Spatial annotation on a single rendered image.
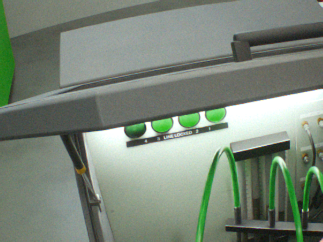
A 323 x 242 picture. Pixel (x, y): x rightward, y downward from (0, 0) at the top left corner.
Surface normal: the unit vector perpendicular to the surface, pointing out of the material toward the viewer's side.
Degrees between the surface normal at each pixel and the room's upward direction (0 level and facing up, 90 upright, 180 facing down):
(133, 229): 90
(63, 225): 0
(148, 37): 0
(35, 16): 90
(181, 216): 90
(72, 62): 0
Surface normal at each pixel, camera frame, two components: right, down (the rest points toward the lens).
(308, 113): 0.14, 0.55
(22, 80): -0.14, -0.81
